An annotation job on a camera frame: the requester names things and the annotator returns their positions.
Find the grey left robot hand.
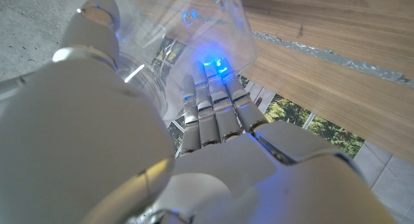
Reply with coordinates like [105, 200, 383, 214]
[0, 0, 398, 224]

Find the clear plastic jar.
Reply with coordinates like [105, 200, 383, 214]
[114, 0, 259, 121]

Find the printed window backdrop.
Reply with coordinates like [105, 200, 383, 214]
[151, 36, 414, 224]

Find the grey tape outline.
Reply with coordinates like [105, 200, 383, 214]
[252, 31, 414, 89]

